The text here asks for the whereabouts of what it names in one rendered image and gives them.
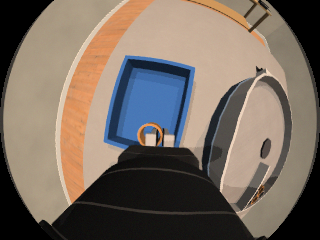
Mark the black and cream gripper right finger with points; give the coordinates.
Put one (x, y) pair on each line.
(167, 138)

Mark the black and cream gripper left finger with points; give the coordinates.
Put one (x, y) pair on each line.
(151, 139)

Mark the blue plastic tray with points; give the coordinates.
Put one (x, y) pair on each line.
(148, 90)

